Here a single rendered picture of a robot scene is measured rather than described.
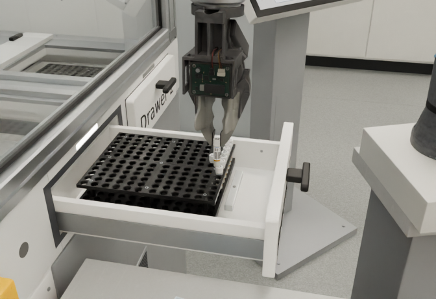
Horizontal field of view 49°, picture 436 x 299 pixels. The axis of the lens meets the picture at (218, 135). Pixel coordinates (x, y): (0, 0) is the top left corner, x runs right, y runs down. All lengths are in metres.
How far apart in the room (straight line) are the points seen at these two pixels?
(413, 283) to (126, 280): 0.64
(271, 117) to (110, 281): 1.11
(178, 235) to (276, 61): 1.08
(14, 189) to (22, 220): 0.05
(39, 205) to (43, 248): 0.07
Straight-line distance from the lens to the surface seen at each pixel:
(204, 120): 0.71
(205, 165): 0.79
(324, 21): 3.70
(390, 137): 1.09
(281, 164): 0.75
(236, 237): 0.69
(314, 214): 2.13
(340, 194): 2.34
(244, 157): 0.90
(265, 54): 1.71
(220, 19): 0.61
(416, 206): 0.94
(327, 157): 2.62
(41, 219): 0.74
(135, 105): 0.98
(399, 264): 1.13
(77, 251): 0.87
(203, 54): 0.63
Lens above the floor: 1.32
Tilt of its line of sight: 29 degrees down
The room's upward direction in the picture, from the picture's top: straight up
